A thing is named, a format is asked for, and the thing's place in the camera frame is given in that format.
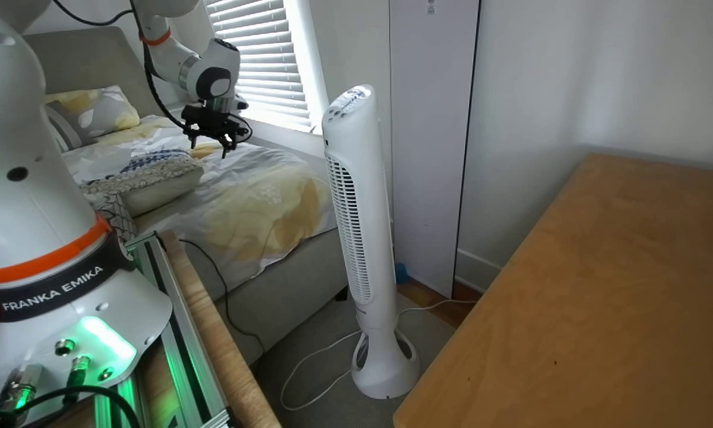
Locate bed with patterned duvet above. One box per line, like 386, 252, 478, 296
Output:
28, 28, 347, 362

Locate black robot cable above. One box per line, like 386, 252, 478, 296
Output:
51, 0, 192, 129

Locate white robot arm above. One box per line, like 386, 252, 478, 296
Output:
0, 17, 172, 395

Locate wooden dresser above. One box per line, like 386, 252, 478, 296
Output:
392, 154, 713, 428

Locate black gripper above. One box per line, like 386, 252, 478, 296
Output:
180, 97, 252, 157

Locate robot mount stand with rails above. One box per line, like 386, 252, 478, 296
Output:
56, 227, 283, 428

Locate white window blinds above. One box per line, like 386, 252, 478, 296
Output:
207, 0, 311, 131

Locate yellow grey bed pillow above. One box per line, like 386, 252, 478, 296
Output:
45, 85, 140, 151

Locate white leaning panel board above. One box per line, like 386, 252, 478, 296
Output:
391, 0, 480, 295

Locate white fan power cord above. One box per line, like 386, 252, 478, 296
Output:
278, 300, 478, 414

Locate cream tufted throw pillow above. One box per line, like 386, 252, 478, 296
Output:
84, 149, 204, 217

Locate white tower fan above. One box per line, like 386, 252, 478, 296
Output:
324, 83, 418, 399

